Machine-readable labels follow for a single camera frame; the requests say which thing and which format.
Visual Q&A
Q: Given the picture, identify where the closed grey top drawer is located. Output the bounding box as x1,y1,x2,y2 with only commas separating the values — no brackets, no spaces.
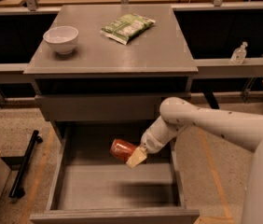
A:
35,92,191,122

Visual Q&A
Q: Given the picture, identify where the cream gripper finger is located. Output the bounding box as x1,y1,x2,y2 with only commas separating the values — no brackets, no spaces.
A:
126,147,147,168

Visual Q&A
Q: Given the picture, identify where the black metal bar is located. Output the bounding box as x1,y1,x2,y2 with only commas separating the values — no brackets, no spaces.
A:
8,130,43,199

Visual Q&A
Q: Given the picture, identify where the grey drawer cabinet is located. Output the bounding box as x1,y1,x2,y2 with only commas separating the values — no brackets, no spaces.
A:
25,5,198,145

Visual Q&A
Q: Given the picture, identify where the red coke can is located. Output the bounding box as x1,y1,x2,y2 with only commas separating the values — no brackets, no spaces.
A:
110,139,136,162

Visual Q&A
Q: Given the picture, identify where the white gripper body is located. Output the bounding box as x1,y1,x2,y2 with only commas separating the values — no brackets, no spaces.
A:
140,121,175,154

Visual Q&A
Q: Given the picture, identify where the open grey middle drawer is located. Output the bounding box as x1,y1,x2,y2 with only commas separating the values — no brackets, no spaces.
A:
30,122,200,224

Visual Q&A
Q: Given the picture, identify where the clear sanitizer bottle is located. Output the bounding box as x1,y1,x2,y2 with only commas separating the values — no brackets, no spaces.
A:
230,41,248,64

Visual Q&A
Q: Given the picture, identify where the green chip bag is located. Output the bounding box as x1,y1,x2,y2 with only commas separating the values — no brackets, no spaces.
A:
101,13,155,45

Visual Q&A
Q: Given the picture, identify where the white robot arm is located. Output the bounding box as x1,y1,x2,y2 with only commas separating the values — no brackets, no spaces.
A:
126,97,263,224

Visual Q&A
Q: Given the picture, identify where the white ceramic bowl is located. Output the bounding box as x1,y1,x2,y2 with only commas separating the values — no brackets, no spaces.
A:
43,26,79,54

